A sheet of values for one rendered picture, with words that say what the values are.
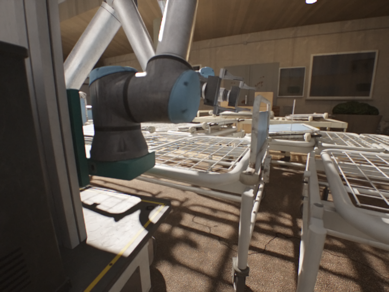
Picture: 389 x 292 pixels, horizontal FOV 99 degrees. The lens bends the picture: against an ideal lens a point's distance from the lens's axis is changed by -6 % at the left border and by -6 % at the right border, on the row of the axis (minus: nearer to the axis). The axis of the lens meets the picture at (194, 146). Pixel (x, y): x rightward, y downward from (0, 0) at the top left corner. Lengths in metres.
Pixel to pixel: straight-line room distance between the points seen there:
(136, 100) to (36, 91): 0.25
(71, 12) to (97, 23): 5.93
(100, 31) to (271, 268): 1.35
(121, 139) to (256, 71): 6.57
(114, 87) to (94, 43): 0.49
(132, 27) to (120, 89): 0.35
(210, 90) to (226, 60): 6.48
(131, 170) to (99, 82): 0.27
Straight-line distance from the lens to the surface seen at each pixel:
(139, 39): 0.82
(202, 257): 1.05
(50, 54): 0.61
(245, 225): 0.68
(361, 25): 7.52
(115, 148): 0.57
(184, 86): 0.47
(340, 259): 1.26
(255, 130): 0.64
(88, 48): 1.03
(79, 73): 1.05
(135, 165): 0.58
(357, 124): 5.79
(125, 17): 0.86
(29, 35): 0.63
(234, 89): 1.24
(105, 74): 0.58
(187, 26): 0.66
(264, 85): 6.86
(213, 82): 0.84
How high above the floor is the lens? 0.73
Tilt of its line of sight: 12 degrees down
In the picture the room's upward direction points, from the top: straight up
